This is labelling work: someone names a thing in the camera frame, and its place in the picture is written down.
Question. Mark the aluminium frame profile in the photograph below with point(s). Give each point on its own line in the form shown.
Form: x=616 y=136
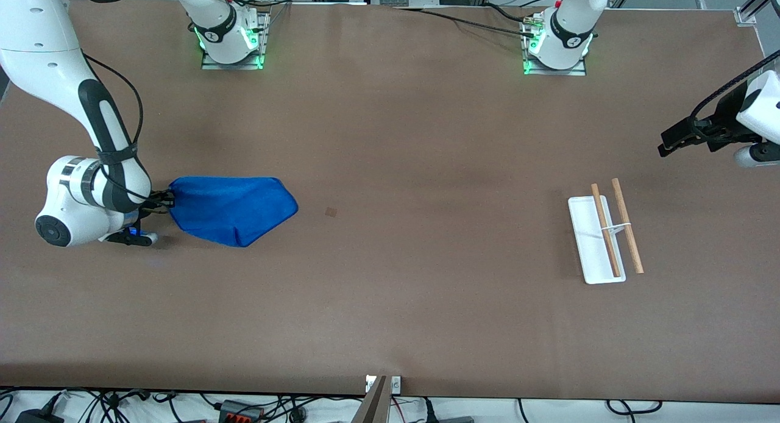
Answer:
x=752 y=8

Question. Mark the white rack with wooden bars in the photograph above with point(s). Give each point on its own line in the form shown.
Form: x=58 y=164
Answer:
x=592 y=240

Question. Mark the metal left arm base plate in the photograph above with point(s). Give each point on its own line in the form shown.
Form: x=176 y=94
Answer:
x=557 y=71

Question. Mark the blue microfibre towel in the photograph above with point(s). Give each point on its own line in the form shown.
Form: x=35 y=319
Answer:
x=234 y=209

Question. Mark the grey power strip orange switches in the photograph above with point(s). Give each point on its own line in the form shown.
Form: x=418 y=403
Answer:
x=241 y=412

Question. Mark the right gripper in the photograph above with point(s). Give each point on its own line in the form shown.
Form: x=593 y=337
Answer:
x=159 y=199

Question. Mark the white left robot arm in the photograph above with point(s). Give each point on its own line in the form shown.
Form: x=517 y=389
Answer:
x=567 y=27

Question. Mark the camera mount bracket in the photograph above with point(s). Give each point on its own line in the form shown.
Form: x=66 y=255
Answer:
x=376 y=401

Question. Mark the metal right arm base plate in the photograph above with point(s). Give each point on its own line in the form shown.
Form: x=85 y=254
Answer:
x=241 y=60

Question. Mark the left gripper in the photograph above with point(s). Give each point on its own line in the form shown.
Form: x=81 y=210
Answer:
x=723 y=119

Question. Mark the black power adapter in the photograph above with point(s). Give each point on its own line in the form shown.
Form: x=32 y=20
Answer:
x=36 y=417

